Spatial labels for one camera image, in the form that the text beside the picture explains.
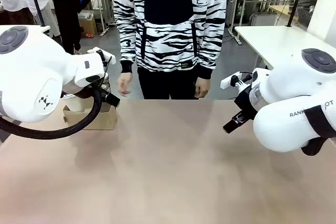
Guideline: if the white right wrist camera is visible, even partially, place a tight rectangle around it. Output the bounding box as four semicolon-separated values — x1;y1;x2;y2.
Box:
220;71;254;90

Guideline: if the person's left hand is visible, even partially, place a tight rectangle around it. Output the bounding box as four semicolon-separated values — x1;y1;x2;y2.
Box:
193;77;211;99

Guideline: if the person's right forearm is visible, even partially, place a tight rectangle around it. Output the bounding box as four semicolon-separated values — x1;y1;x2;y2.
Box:
114;19;138;74

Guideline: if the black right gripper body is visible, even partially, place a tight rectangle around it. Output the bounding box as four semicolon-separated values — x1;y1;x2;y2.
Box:
233;86;259;120

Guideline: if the dark wire basket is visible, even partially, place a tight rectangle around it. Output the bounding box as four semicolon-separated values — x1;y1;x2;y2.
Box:
296;5;316;28

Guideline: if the person in zebra hoodie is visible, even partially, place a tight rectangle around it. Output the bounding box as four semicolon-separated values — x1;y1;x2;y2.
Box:
113;0;228;100

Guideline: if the metal frame background table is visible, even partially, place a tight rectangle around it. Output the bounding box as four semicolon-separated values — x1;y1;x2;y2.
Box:
88;0;115;37

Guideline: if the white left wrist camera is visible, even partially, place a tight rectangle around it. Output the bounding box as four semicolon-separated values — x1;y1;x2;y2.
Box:
87;47;117;65

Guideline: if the brown cardboard cup carrier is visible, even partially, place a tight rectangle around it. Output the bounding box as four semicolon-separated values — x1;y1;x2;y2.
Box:
62;100;118;131

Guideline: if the white side table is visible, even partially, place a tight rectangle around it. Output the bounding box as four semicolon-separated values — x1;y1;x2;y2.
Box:
234;26;336;71

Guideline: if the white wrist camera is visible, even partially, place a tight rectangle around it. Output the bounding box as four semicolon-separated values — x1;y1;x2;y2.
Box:
87;47;117;65
220;71;254;90

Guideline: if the person's right hand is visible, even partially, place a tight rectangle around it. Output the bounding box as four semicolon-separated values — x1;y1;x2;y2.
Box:
117;72;133;98

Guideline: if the cardboard box on floor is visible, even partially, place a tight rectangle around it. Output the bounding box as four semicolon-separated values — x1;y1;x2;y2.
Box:
78;10;98;38

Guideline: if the grey bin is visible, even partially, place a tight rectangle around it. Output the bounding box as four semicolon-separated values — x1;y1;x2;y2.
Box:
250;11;278;27

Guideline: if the person's left forearm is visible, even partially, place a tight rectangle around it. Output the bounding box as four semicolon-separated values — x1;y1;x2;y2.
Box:
196;22;228;80

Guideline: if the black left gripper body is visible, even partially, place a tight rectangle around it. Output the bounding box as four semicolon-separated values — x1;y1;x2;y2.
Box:
97;89;121;108

